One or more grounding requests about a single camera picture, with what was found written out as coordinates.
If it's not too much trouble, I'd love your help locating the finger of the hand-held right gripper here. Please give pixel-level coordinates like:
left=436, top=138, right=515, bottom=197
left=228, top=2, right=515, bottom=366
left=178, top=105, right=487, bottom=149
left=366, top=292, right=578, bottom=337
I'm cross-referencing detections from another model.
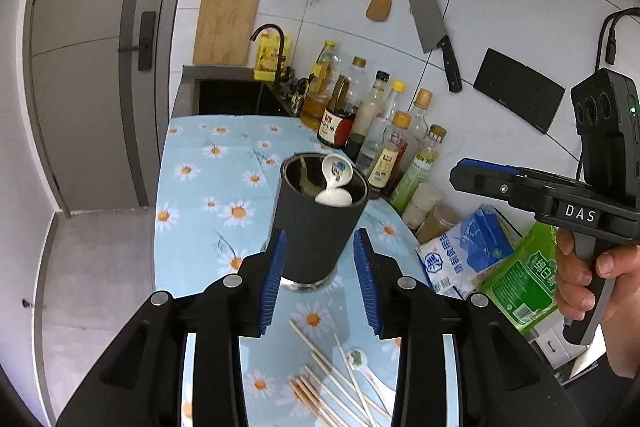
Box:
left=449, top=162, right=557, bottom=216
left=458, top=158, right=589, bottom=189

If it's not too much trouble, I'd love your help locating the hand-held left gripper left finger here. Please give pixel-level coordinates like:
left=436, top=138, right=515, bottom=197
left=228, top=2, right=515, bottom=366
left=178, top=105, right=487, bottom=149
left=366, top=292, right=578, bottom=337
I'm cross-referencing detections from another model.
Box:
left=55, top=228, right=288, bottom=427

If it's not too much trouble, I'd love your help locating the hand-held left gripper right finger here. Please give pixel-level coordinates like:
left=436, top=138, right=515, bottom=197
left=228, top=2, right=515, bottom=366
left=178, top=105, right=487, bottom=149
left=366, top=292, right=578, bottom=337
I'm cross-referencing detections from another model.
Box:
left=352, top=228, right=586, bottom=427

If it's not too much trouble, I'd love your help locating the black utensil holder cup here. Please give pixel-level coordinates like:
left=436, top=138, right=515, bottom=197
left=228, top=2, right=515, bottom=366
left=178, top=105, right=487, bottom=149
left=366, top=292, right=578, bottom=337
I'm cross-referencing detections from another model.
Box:
left=270, top=152, right=371, bottom=294

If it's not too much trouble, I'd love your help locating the white ceramic spoon green print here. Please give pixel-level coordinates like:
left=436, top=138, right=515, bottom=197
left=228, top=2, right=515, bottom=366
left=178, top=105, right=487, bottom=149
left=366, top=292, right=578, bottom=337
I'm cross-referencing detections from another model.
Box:
left=345, top=347, right=398, bottom=413

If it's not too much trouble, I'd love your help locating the pile of bamboo chopsticks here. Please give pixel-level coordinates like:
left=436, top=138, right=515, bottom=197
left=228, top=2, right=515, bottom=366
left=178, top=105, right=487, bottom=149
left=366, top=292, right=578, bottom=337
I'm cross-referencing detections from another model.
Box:
left=289, top=319, right=396, bottom=427

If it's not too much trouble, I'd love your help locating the person's right forearm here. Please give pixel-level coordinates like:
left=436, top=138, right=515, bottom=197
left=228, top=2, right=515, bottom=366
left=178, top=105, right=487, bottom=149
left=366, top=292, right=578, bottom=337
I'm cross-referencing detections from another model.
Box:
left=565, top=318, right=640, bottom=427

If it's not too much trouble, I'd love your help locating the person's right hand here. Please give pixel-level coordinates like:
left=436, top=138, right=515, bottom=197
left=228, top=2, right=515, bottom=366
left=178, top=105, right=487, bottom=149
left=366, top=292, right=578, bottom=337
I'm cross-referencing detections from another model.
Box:
left=554, top=227, right=640, bottom=324

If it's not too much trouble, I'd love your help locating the brown spice jar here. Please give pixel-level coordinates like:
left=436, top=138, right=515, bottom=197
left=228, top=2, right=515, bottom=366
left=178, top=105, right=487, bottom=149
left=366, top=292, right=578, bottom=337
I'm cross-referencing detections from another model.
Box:
left=416, top=202, right=461, bottom=245

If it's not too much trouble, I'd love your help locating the green label bottle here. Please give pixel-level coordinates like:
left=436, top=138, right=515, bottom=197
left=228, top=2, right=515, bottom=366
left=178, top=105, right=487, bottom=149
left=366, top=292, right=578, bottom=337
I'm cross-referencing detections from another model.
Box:
left=390, top=124, right=447, bottom=213

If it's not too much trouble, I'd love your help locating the blue white salt bag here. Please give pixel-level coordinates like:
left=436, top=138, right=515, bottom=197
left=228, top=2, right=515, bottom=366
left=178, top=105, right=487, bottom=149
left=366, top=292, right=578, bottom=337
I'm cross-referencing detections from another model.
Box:
left=416, top=204, right=516, bottom=300

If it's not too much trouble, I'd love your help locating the white spice jar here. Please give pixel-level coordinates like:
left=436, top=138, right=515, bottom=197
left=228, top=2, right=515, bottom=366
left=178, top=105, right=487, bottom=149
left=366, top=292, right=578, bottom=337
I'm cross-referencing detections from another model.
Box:
left=401, top=182, right=443, bottom=230

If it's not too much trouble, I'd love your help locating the black rectangular board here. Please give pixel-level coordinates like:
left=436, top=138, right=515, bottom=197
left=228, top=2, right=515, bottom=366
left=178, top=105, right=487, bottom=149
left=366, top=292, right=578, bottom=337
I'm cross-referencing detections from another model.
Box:
left=472, top=48, right=566, bottom=135

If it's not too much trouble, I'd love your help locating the clear bottle gold cap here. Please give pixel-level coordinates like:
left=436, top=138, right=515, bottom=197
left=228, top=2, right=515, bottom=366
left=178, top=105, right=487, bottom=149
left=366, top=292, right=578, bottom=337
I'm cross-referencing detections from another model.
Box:
left=407, top=88, right=434, bottom=143

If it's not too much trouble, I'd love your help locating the white ceramic spoon blue print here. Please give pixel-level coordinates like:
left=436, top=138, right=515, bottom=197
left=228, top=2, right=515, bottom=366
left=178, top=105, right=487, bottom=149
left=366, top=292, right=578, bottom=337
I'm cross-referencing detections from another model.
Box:
left=314, top=154, right=357, bottom=208

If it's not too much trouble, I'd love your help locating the green plastic bag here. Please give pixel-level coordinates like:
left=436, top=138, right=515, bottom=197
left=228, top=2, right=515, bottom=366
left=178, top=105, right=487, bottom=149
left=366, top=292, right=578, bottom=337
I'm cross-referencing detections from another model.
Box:
left=480, top=222, right=563, bottom=333

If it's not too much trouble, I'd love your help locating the brown sauce bottle cream label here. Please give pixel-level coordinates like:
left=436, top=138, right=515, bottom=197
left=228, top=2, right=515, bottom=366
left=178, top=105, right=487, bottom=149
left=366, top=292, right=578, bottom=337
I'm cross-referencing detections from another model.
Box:
left=367, top=111, right=413, bottom=190

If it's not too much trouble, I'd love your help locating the clear bottle yellow cap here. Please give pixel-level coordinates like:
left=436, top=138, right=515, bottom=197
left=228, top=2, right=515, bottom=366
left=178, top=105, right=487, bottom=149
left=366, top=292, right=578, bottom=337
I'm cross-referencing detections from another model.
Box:
left=367, top=80, right=407, bottom=173

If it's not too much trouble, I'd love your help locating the daisy print blue tablecloth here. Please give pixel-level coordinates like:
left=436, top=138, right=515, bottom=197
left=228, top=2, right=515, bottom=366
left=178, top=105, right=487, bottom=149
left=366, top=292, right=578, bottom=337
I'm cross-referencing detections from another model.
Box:
left=152, top=114, right=431, bottom=427

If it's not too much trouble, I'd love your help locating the cream sauce bottle black cap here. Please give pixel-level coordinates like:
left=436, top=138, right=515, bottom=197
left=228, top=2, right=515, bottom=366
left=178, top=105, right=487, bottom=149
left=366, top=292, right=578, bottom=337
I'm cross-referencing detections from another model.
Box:
left=345, top=70, right=391, bottom=160

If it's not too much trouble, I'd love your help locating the dark soy sauce bottle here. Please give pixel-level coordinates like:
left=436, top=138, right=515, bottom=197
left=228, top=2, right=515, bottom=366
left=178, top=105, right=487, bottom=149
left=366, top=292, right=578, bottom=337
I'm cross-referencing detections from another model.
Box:
left=317, top=74, right=358, bottom=148

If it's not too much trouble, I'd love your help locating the large yellow oil bottle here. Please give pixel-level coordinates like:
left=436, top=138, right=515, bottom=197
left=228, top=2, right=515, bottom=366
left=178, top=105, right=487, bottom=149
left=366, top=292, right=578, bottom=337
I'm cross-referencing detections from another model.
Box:
left=300, top=40, right=341, bottom=131

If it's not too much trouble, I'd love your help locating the steel sink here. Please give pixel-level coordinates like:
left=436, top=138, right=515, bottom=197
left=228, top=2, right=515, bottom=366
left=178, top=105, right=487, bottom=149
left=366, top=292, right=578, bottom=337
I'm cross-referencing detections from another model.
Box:
left=172, top=64, right=296, bottom=118

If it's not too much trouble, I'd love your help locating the yellow oil jug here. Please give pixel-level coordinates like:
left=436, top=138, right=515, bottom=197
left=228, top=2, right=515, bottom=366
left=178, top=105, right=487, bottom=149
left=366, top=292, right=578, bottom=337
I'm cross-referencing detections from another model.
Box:
left=254, top=32, right=292, bottom=82

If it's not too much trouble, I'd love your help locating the black faucet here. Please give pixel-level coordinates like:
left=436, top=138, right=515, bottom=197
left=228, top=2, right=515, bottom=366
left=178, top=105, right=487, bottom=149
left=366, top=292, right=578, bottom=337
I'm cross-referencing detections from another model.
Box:
left=250, top=24, right=293, bottom=89

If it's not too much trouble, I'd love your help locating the wooden cutting board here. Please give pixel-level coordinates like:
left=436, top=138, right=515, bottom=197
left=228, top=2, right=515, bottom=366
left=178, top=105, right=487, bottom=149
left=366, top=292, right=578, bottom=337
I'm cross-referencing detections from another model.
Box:
left=192, top=0, right=261, bottom=67

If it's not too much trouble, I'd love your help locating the grey door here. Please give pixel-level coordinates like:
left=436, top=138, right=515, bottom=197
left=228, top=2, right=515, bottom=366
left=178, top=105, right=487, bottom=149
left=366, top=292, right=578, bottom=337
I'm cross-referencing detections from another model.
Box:
left=22, top=0, right=201, bottom=218

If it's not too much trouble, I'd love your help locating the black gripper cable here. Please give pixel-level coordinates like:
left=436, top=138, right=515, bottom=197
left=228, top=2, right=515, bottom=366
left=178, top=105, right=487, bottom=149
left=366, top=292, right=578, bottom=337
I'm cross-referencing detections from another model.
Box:
left=595, top=7, right=640, bottom=70

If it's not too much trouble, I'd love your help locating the steel cleaver black handle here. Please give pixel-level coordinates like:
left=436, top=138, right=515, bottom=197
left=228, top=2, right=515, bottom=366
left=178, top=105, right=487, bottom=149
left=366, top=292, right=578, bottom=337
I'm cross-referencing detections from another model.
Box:
left=407, top=0, right=463, bottom=94

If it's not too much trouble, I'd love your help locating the black door handle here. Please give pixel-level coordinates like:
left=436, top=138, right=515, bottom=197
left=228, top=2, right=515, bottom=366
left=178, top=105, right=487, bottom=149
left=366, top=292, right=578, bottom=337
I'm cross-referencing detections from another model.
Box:
left=117, top=11, right=157, bottom=72

